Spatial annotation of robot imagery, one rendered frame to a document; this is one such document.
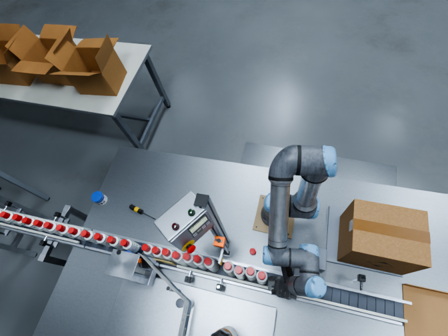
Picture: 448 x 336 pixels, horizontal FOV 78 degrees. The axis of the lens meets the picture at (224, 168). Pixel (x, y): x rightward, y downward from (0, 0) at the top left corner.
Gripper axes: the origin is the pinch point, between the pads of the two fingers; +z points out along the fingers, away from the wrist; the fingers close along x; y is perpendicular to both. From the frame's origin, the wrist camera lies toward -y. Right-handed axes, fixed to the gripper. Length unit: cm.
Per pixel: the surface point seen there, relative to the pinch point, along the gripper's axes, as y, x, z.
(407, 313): 0, 60, -23
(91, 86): -110, -134, 83
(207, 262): 0.7, -32.4, 1.3
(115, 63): -130, -124, 69
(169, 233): -2, -57, -29
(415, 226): -32, 40, -44
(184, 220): -7, -54, -31
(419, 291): -11, 65, -26
